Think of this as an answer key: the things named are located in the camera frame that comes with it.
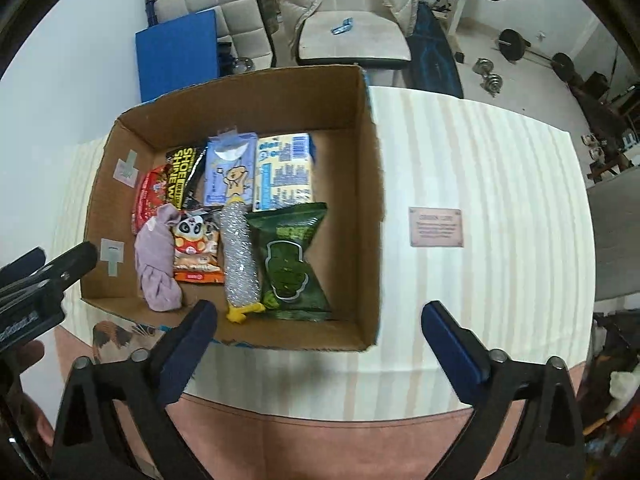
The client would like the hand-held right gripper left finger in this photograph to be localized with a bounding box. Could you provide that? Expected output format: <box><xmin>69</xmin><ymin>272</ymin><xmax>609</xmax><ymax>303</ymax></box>
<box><xmin>50</xmin><ymin>300</ymin><xmax>219</xmax><ymax>480</ymax></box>

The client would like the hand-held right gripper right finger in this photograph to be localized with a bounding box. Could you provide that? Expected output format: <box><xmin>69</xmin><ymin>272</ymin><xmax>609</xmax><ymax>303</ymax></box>
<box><xmin>421</xmin><ymin>301</ymin><xmax>586</xmax><ymax>480</ymax></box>

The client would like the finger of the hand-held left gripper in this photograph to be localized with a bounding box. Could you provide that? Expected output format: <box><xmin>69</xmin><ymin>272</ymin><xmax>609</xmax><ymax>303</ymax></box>
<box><xmin>42</xmin><ymin>241</ymin><xmax>99</xmax><ymax>286</ymax></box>
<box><xmin>0</xmin><ymin>246</ymin><xmax>47</xmax><ymax>292</ymax></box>

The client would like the purple cloth bundle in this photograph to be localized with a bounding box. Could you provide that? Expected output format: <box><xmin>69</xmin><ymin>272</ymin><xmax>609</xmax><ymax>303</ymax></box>
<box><xmin>134</xmin><ymin>204</ymin><xmax>183</xmax><ymax>312</ymax></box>

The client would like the red snack packet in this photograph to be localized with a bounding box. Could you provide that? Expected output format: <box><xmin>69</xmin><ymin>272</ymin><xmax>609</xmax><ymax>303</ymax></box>
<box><xmin>131</xmin><ymin>164</ymin><xmax>173</xmax><ymax>236</ymax></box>

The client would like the orange panda snack packet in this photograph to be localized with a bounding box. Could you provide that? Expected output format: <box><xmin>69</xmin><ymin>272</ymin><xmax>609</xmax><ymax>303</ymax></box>
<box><xmin>172</xmin><ymin>208</ymin><xmax>226</xmax><ymax>286</ymax></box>

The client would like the yellow glitter banana pouch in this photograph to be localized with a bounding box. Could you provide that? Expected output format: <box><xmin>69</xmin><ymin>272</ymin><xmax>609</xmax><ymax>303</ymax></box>
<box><xmin>217</xmin><ymin>199</ymin><xmax>265</xmax><ymax>322</ymax></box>

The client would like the green snack packet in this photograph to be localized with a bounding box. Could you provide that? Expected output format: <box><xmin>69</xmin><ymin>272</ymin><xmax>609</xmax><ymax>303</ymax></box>
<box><xmin>247</xmin><ymin>202</ymin><xmax>333</xmax><ymax>322</ymax></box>

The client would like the black shoe wipes packet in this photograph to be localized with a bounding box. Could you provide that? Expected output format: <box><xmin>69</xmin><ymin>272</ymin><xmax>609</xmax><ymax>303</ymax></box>
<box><xmin>166</xmin><ymin>146</ymin><xmax>208</xmax><ymax>211</ymax></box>

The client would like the light blue tissue pack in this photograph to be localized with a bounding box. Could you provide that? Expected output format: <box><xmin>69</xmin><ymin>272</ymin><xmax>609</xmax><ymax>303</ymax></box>
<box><xmin>202</xmin><ymin>127</ymin><xmax>259</xmax><ymax>208</ymax></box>

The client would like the cardboard box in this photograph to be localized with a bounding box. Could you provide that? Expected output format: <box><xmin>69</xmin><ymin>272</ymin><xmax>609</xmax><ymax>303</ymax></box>
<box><xmin>80</xmin><ymin>64</ymin><xmax>387</xmax><ymax>353</ymax></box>

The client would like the white and blue tissue pack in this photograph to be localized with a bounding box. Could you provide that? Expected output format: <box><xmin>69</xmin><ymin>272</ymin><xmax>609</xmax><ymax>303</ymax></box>
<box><xmin>252</xmin><ymin>132</ymin><xmax>318</xmax><ymax>212</ymax></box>

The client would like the person's left hand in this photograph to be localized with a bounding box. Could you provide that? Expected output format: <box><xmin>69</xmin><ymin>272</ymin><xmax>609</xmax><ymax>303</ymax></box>
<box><xmin>0</xmin><ymin>340</ymin><xmax>55</xmax><ymax>451</ymax></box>

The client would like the striped cat print tablecloth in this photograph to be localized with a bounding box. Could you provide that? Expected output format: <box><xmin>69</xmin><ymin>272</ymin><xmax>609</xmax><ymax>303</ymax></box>
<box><xmin>47</xmin><ymin>85</ymin><xmax>601</xmax><ymax>480</ymax></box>

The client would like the blue foam mat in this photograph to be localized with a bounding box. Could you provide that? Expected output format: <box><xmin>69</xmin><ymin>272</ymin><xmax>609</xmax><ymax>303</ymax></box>
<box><xmin>135</xmin><ymin>9</ymin><xmax>226</xmax><ymax>103</ymax></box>

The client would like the pair of light shoes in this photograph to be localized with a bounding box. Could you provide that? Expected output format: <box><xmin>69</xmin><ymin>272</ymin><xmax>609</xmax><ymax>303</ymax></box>
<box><xmin>582</xmin><ymin>132</ymin><xmax>608</xmax><ymax>161</ymax></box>

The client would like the black exercise machine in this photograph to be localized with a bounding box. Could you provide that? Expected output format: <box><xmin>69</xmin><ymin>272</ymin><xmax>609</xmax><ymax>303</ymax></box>
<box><xmin>570</xmin><ymin>72</ymin><xmax>640</xmax><ymax>181</ymax></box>

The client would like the black weight bench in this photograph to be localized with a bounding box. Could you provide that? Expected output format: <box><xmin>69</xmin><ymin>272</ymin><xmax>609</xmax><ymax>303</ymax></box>
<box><xmin>405</xmin><ymin>0</ymin><xmax>463</xmax><ymax>98</ymax></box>

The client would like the short barbell with black plates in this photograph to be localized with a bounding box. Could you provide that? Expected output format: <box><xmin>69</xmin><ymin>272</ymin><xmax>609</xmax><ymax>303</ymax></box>
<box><xmin>498</xmin><ymin>28</ymin><xmax>576</xmax><ymax>83</ymax></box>

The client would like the white padded chair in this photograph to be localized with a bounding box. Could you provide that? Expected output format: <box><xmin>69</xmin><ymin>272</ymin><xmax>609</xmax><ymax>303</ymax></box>
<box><xmin>295</xmin><ymin>7</ymin><xmax>413</xmax><ymax>86</ymax></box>

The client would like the white barbell rack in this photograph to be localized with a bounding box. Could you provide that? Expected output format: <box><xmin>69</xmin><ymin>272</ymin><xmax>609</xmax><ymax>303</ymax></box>
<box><xmin>445</xmin><ymin>0</ymin><xmax>473</xmax><ymax>63</ymax></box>

